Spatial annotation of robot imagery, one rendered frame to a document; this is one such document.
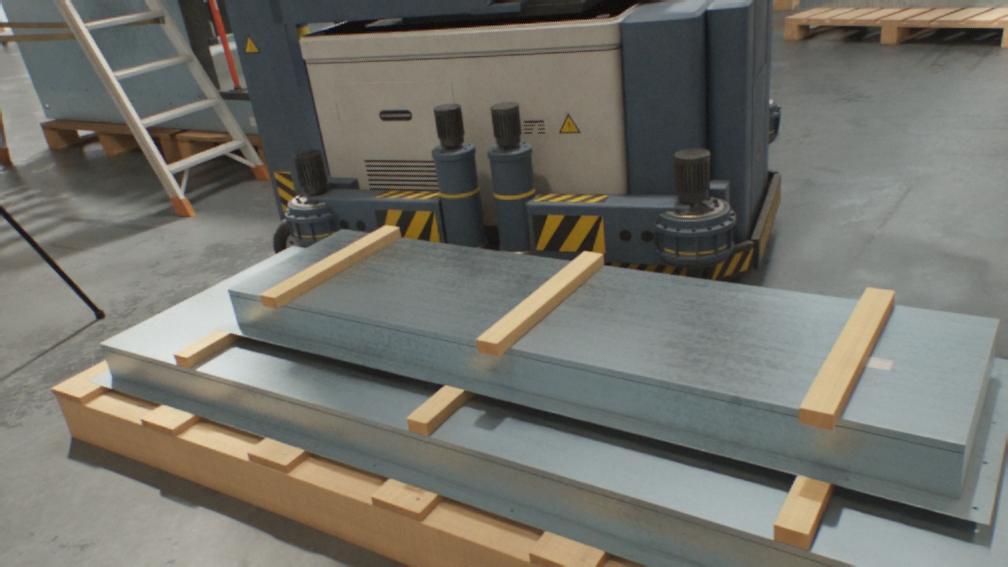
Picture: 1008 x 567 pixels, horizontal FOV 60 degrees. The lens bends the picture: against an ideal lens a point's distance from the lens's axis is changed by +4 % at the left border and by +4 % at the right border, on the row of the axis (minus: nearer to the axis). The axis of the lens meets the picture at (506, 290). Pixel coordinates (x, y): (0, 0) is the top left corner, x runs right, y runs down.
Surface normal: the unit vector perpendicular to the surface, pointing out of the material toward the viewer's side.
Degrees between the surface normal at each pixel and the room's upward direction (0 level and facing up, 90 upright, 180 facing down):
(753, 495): 0
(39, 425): 0
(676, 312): 0
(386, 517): 90
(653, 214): 90
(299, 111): 90
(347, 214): 90
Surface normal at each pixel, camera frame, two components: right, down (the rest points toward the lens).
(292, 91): -0.37, 0.43
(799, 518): -0.11, -0.90
